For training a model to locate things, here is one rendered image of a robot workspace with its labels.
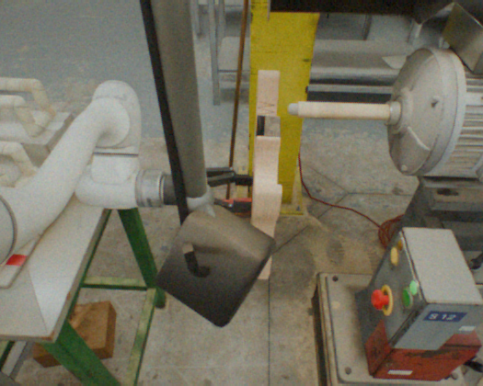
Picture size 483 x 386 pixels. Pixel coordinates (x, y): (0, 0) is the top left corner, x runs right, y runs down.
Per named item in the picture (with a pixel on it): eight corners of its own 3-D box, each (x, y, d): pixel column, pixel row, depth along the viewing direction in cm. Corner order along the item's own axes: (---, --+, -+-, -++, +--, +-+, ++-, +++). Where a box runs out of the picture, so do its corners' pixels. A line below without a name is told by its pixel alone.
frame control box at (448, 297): (457, 277, 90) (513, 210, 71) (493, 365, 75) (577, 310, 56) (361, 273, 91) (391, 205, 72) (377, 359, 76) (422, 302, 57)
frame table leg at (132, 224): (167, 300, 179) (125, 165, 114) (166, 311, 175) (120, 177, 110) (156, 300, 179) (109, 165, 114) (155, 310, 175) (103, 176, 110)
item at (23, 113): (42, 130, 93) (28, 99, 86) (37, 138, 91) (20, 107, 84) (31, 130, 93) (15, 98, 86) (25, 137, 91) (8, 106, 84)
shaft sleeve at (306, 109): (387, 122, 71) (383, 118, 74) (390, 107, 70) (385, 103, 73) (298, 119, 72) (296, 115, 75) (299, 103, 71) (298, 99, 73)
